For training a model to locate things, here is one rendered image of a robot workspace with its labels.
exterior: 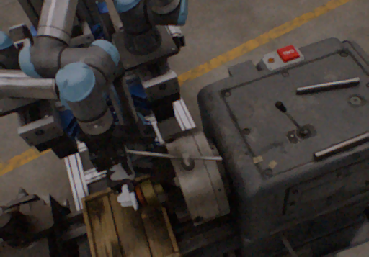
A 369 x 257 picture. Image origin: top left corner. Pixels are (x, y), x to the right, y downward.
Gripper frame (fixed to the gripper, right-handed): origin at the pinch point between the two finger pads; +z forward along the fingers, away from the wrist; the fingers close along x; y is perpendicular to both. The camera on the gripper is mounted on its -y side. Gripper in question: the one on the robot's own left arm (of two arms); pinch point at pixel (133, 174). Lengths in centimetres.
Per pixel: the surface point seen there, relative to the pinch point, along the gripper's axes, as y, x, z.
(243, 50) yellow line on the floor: -97, -183, 98
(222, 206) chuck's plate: -21.1, 5.5, 21.3
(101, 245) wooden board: 23.4, -10.7, 41.3
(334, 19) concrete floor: -181, -185, 98
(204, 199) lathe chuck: -16.4, 4.5, 16.1
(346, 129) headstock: -63, 5, 7
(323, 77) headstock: -67, -15, 3
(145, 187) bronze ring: -0.4, -9.4, 17.6
